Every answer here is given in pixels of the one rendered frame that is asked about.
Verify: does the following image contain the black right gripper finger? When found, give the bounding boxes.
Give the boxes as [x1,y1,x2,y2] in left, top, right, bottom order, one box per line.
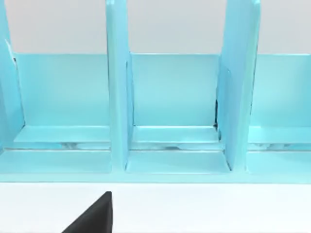
[61,191,113,233]

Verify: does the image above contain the light blue rack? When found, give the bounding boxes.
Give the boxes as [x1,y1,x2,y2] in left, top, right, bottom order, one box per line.
[0,0,311,184]

